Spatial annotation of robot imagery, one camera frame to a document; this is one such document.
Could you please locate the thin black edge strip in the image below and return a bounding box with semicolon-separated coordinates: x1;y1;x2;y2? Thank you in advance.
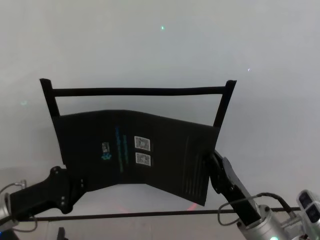
28;206;302;222

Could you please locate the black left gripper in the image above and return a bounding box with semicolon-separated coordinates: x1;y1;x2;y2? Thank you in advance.
9;166;88;222

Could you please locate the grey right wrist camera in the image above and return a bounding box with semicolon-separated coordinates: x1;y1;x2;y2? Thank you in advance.
296;189;320;226

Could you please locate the grey left arm cable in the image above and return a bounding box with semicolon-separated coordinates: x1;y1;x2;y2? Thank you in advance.
0;179;38;233

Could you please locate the braided right arm cable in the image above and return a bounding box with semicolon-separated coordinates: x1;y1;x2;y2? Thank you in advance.
217;192;297;226

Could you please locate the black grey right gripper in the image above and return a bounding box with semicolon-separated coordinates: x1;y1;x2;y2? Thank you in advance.
199;149;261;227

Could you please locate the black printed poster sheet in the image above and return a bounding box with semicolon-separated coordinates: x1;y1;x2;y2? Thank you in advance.
52;109;221;207

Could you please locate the long black tape strip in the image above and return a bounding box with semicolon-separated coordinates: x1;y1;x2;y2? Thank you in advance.
51;86;227;98

